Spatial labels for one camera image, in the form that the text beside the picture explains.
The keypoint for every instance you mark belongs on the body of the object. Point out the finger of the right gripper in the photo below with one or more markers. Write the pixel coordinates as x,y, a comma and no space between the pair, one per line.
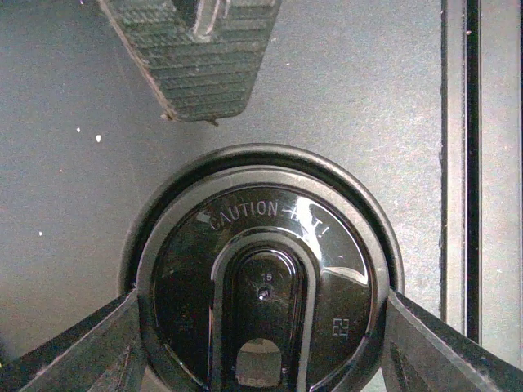
201,58

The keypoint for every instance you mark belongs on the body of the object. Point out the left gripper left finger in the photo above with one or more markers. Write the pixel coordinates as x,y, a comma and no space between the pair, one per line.
103,352

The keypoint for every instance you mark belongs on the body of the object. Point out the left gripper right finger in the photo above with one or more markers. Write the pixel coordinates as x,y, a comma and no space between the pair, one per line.
422,353

